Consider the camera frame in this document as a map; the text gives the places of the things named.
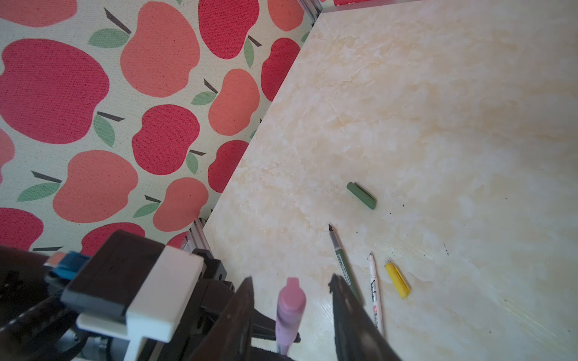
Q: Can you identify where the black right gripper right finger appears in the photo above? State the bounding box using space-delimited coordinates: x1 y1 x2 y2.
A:
329 274 400 361

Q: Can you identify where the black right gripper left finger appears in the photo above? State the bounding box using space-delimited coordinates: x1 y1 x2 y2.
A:
188 277 254 360

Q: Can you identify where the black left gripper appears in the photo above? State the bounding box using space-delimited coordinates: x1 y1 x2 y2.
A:
138 249 290 360

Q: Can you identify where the white pen yellow end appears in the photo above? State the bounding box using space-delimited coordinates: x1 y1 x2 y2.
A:
368 253 385 335

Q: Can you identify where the yellow pen cap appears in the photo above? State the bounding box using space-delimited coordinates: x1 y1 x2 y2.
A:
384 262 411 299

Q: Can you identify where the dark green pen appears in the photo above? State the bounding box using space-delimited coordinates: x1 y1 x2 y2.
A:
328 224 364 305

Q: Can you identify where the pink pen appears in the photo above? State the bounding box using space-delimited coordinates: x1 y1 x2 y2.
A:
275 278 306 356

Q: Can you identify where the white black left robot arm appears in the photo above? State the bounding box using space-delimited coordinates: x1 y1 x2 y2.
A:
1 247 239 360

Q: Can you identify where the dark green pen cap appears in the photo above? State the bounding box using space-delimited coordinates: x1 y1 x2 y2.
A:
346 182 377 210

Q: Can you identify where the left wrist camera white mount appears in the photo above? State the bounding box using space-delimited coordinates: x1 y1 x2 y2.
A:
60 230 204 360

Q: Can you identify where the aluminium front rail base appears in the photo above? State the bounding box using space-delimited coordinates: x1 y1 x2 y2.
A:
180 218 212 253

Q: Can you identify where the aluminium left rear corner post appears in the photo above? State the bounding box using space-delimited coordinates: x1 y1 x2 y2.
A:
297 0 323 24

